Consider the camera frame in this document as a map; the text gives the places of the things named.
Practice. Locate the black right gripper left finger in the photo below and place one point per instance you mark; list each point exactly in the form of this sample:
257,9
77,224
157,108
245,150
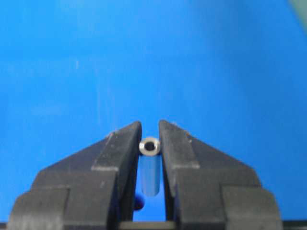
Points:
93,189

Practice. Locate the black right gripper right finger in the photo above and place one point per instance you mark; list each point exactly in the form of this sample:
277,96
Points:
205,189

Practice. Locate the blue plastic small gear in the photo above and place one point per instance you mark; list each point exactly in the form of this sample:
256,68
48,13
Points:
139,202

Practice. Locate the silver metal shaft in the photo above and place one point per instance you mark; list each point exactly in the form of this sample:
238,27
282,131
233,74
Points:
150,166

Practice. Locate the blue table mat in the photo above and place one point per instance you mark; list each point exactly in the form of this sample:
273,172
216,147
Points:
233,73

